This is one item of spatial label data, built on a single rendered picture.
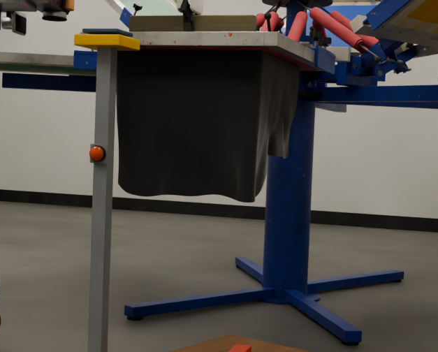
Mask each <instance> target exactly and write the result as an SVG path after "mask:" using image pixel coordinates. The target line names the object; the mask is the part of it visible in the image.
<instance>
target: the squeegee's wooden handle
mask: <svg viewBox="0 0 438 352"><path fill-rule="evenodd" d="M192 23H194V31H256V16H255V15H194V21H193V22H192ZM129 31H184V23H183V15H131V16H130V19H129Z"/></svg>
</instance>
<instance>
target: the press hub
mask: <svg viewBox="0 0 438 352"><path fill-rule="evenodd" d="M279 1H281V3H280V4H283V3H284V2H286V1H288V0H262V2H263V3H264V4H267V5H269V6H274V5H275V4H276V3H277V2H279ZM299 1H300V2H302V3H303V4H305V5H306V4H307V1H309V3H308V6H307V7H308V8H313V5H314V6H315V7H317V8H319V7H318V6H316V5H315V4H314V3H313V2H316V3H317V4H318V5H320V6H321V7H326V6H330V5H332V4H333V0H299ZM285 7H286V35H285V36H288V34H289V32H290V30H291V27H292V24H293V22H294V19H295V17H296V15H297V13H298V12H300V11H302V12H303V11H304V9H305V7H304V6H302V5H301V4H300V3H298V2H297V1H296V0H289V2H288V3H286V4H285V5H283V6H282V8H285ZM306 29H307V23H306V24H305V27H304V29H303V32H302V35H301V37H300V40H299V42H309V43H310V44H314V41H313V38H310V37H309V36H306ZM305 72H314V71H300V74H299V83H298V100H297V106H296V110H295V116H294V118H293V122H292V125H291V130H290V136H289V156H288V157H287V158H285V159H284V158H283V157H282V156H270V155H268V171H267V185H266V202H265V234H264V251H263V283H262V287H268V288H274V289H275V297H274V298H268V299H262V300H258V301H261V302H269V303H275V304H283V305H292V304H291V303H290V302H288V301H287V300H285V299H284V290H298V291H300V292H301V293H303V294H305V295H306V296H307V297H309V298H311V299H313V300H314V301H315V302H318V301H319V300H320V299H321V297H320V295H318V294H316V293H313V292H311V293H307V277H308V261H309V231H310V215H311V199H312V169H313V153H314V123H315V107H316V102H307V101H305V98H322V97H323V93H322V92H316V91H305V87H316V81H313V80H306V79H305Z"/></svg>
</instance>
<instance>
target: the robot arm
mask: <svg viewBox="0 0 438 352"><path fill-rule="evenodd" d="M177 9H178V11H179V12H181V13H183V23H184V31H194V23H192V22H193V21H194V13H195V15H201V14H202V13H203V0H177Z"/></svg>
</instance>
